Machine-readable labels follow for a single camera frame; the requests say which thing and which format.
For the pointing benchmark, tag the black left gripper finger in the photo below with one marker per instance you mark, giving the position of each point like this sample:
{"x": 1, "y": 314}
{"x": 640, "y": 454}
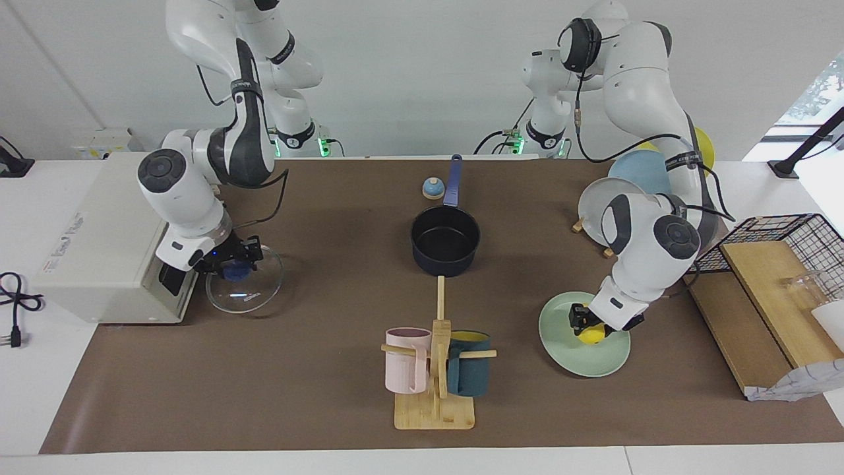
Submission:
{"x": 583, "y": 327}
{"x": 632, "y": 323}

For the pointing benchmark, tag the white toaster oven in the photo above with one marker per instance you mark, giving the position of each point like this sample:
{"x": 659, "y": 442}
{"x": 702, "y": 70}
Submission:
{"x": 99, "y": 231}

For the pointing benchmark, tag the yellow plate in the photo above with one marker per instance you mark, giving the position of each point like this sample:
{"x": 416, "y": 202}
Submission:
{"x": 704, "y": 148}

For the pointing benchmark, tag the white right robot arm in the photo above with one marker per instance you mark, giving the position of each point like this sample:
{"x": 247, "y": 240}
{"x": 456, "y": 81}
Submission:
{"x": 184, "y": 191}

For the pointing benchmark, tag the clear glass cup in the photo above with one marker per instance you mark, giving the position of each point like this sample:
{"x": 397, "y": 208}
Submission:
{"x": 804, "y": 287}

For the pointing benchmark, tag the light blue plate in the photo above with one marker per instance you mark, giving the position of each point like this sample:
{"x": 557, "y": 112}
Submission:
{"x": 639, "y": 175}

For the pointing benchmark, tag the white patterned plastic bag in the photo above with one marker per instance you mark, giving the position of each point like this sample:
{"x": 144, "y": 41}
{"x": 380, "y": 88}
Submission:
{"x": 798, "y": 382}

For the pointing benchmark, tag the yellow lemon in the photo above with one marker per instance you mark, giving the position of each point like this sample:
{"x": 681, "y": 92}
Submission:
{"x": 593, "y": 336}

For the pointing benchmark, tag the white wall socket box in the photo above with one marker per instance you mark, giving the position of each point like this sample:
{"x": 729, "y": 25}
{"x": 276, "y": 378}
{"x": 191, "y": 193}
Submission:
{"x": 105, "y": 142}

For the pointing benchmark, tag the light green plate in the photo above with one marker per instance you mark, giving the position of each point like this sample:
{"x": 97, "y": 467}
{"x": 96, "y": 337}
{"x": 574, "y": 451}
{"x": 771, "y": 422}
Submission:
{"x": 580, "y": 361}

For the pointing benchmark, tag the black camera stand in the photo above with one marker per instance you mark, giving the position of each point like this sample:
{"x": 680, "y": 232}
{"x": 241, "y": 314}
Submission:
{"x": 808, "y": 145}

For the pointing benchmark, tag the wooden mug tree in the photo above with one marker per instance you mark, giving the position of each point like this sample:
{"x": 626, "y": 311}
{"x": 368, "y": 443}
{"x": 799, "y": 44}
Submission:
{"x": 435, "y": 412}

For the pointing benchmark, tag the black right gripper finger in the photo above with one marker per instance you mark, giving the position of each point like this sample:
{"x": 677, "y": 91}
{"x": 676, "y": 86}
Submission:
{"x": 256, "y": 257}
{"x": 214, "y": 269}

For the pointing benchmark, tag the brown table mat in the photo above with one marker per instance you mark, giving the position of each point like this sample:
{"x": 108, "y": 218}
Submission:
{"x": 316, "y": 369}

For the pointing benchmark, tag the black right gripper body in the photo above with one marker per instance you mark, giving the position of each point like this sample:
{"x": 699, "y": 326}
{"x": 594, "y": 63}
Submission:
{"x": 221, "y": 254}

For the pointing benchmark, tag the dark teal mug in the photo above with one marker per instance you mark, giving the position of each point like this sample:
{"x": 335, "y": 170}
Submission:
{"x": 471, "y": 373}

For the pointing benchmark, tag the glass lid with blue knob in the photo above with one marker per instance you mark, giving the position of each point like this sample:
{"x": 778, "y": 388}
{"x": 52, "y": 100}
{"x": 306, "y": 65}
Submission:
{"x": 257, "y": 297}

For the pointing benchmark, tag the black clamp mount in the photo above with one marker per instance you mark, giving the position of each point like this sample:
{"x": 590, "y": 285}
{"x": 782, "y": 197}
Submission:
{"x": 13, "y": 168}

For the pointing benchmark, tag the wooden shelf boards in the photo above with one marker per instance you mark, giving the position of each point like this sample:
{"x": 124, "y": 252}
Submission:
{"x": 765, "y": 290}

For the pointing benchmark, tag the grey plate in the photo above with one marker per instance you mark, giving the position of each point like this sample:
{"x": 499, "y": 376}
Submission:
{"x": 593, "y": 204}

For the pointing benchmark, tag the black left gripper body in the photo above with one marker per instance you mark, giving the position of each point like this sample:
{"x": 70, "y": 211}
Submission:
{"x": 580, "y": 311}

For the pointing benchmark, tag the pink mug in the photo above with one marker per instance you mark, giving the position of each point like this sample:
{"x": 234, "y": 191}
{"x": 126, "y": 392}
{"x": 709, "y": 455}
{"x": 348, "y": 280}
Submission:
{"x": 402, "y": 369}

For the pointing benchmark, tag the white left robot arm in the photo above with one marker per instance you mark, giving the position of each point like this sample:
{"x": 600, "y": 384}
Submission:
{"x": 646, "y": 264}

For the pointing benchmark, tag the wooden plate rack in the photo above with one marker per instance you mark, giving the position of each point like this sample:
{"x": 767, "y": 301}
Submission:
{"x": 578, "y": 225}

